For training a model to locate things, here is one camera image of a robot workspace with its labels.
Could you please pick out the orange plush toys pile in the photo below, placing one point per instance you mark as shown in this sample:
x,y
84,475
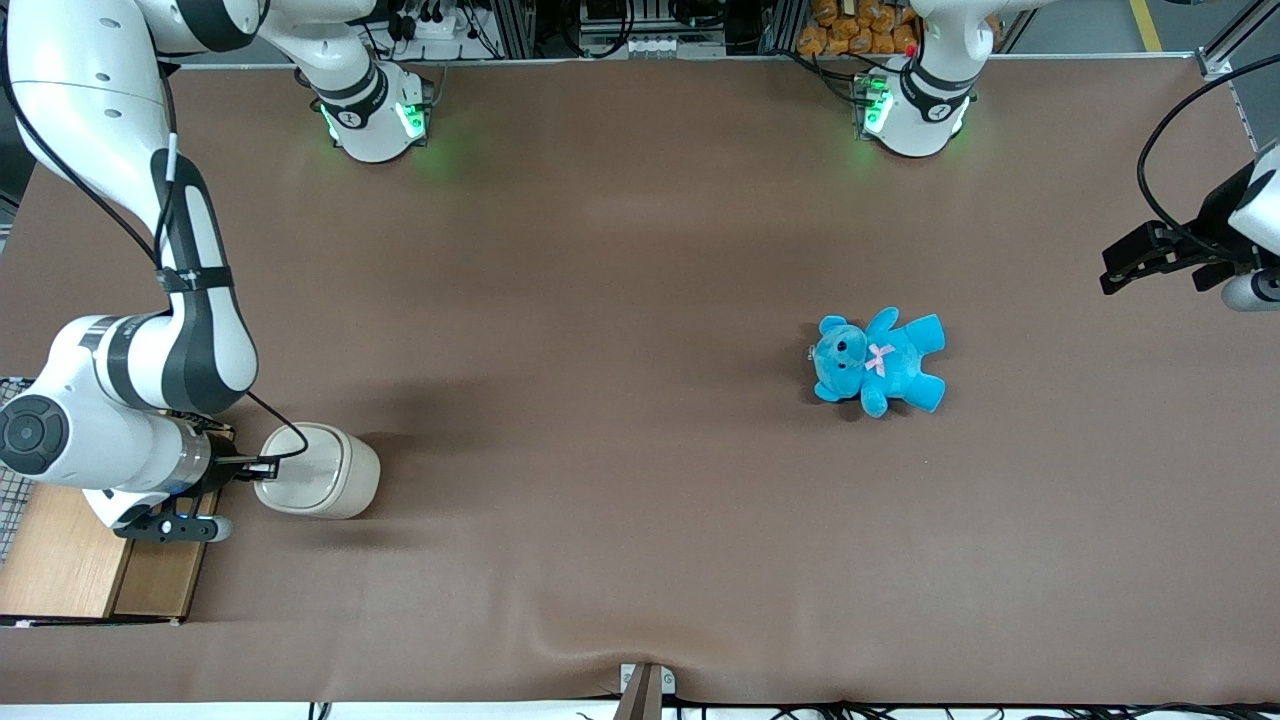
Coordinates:
x,y
850,28

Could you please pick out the wooden board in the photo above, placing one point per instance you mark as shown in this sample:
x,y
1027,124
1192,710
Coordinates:
x,y
70,560

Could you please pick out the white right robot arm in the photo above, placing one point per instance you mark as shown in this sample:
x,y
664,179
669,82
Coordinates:
x,y
90,90

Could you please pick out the aluminium frame profile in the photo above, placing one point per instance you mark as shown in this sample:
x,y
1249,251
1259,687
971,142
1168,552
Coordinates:
x,y
1235,40

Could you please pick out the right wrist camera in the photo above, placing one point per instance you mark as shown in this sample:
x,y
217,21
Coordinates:
x,y
180,527

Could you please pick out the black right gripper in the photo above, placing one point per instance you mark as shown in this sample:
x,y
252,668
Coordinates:
x,y
222,466

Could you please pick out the blue teddy bear plush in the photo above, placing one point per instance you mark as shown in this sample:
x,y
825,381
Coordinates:
x,y
885,360

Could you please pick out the cream white trash can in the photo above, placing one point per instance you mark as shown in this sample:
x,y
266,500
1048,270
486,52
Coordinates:
x,y
325,470

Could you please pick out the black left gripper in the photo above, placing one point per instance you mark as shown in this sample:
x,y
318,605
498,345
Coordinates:
x,y
1216,222

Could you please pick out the brown table cloth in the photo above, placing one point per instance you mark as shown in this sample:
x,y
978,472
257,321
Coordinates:
x,y
600,300

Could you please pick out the white power strip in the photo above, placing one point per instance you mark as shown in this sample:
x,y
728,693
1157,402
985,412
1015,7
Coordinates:
x,y
435,22

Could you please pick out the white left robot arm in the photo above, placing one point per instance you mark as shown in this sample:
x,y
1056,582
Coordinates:
x,y
920,110

